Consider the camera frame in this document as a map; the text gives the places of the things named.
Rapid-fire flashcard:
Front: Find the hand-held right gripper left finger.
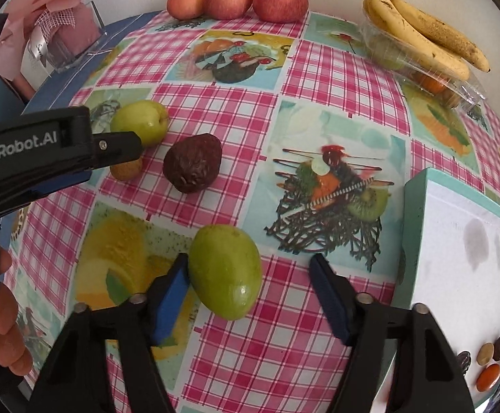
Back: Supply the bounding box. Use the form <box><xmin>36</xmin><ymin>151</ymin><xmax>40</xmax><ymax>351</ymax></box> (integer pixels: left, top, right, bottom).
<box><xmin>26</xmin><ymin>252</ymin><xmax>190</xmax><ymax>413</ymax></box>

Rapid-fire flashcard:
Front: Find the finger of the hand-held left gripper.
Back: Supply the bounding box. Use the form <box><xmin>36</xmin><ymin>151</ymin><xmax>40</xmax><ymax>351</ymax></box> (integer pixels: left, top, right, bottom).
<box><xmin>93</xmin><ymin>133</ymin><xmax>144</xmax><ymax>168</ymax></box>

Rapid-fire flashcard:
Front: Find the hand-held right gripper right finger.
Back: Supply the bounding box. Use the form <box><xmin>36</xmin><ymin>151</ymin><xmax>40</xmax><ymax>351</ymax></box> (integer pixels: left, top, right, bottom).
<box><xmin>309</xmin><ymin>253</ymin><xmax>476</xmax><ymax>413</ymax></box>

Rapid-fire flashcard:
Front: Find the small brown longan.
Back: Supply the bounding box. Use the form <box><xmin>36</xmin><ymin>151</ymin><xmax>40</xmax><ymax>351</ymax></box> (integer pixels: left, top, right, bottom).
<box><xmin>110</xmin><ymin>158</ymin><xmax>143</xmax><ymax>181</ymax></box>

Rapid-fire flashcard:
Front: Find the small green round fruit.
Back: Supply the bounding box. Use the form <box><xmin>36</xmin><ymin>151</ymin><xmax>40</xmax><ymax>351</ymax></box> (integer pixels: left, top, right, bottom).
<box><xmin>110</xmin><ymin>100</ymin><xmax>170</xmax><ymax>147</ymax></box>

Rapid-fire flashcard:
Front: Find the large green oval fruit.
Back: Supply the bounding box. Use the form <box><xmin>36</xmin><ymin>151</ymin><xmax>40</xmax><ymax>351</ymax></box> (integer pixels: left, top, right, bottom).
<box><xmin>188</xmin><ymin>224</ymin><xmax>263</xmax><ymax>320</ymax></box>

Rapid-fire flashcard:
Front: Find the white tray with teal rim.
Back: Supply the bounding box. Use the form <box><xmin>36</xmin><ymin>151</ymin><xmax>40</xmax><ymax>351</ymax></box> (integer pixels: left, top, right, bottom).
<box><xmin>394</xmin><ymin>168</ymin><xmax>500</xmax><ymax>413</ymax></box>

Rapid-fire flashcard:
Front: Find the person's left hand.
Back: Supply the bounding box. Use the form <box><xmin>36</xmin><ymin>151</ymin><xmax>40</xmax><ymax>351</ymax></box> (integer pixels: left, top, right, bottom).
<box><xmin>0</xmin><ymin>247</ymin><xmax>33</xmax><ymax>377</ymax></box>

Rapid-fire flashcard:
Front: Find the clear acrylic holder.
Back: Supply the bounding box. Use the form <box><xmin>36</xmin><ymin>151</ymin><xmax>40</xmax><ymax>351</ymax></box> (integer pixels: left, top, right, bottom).
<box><xmin>22</xmin><ymin>2</ymin><xmax>106</xmax><ymax>74</ymax></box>

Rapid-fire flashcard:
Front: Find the pink wrapped flower bouquet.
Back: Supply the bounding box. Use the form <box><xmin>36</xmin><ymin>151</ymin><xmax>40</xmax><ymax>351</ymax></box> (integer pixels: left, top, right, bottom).
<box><xmin>0</xmin><ymin>0</ymin><xmax>85</xmax><ymax>91</ymax></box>

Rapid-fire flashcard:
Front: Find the small red apple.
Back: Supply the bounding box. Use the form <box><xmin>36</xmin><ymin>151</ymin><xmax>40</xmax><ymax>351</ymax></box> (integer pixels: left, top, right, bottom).
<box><xmin>166</xmin><ymin>0</ymin><xmax>208</xmax><ymax>20</ymax></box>

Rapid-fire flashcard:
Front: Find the tangerine inside clear container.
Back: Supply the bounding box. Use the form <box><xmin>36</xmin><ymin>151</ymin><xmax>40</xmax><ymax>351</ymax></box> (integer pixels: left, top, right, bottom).
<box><xmin>417</xmin><ymin>73</ymin><xmax>450</xmax><ymax>94</ymax></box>

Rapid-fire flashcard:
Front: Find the clear plastic fruit container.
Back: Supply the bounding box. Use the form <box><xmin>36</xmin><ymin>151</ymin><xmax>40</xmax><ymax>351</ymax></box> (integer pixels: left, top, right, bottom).
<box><xmin>362</xmin><ymin>21</ymin><xmax>487</xmax><ymax>110</ymax></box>

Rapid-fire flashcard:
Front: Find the spotted yellow banana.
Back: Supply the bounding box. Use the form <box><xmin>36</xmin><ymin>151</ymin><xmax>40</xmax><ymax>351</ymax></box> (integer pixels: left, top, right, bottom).
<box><xmin>363</xmin><ymin>0</ymin><xmax>471</xmax><ymax>82</ymax></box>
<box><xmin>381</xmin><ymin>0</ymin><xmax>490</xmax><ymax>73</ymax></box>

